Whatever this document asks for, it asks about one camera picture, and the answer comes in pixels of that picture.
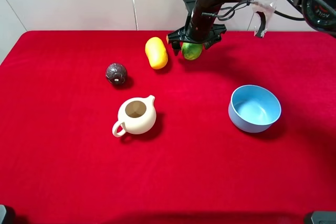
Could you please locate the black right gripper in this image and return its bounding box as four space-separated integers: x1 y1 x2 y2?
166 0 226 56

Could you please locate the green mango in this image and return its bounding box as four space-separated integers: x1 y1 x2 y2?
182 42 203 60

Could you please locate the yellow mango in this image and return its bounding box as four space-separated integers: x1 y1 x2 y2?
145 37 168 70

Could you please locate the dark purple round fruit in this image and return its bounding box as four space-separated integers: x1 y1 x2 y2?
106 63 128 86

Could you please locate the clear plastic bag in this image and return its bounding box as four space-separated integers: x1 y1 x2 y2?
248 0 277 38

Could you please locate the light blue bowl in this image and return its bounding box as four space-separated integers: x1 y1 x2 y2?
228 84 282 133

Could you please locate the cream ceramic teapot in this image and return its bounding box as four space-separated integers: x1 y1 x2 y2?
112 95 156 137

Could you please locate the red velvet table cloth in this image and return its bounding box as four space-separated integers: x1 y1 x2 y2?
1 31 335 223

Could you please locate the white vertical wall strip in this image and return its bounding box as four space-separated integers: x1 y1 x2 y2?
132 0 139 30

